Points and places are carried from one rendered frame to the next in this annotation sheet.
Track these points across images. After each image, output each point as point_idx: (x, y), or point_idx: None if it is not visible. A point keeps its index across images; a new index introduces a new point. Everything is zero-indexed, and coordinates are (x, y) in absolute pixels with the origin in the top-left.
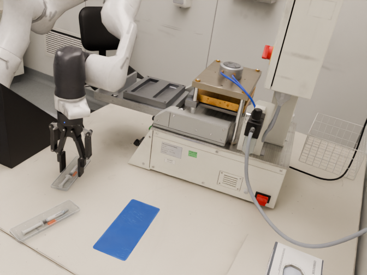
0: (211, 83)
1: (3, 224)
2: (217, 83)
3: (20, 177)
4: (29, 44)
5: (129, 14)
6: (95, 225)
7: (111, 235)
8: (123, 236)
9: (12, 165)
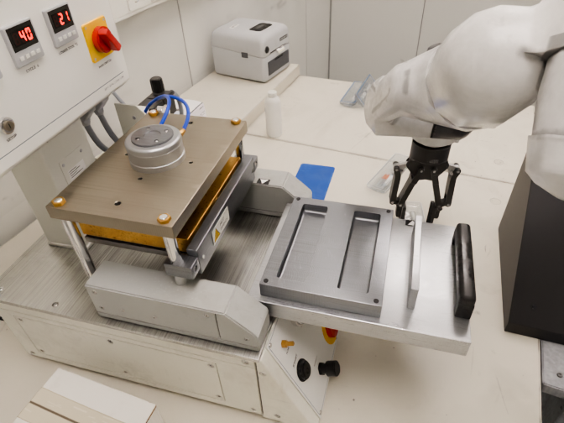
0: (209, 122)
1: None
2: (196, 126)
3: (472, 219)
4: None
5: (425, 55)
6: (343, 184)
7: (322, 178)
8: (310, 179)
9: (499, 225)
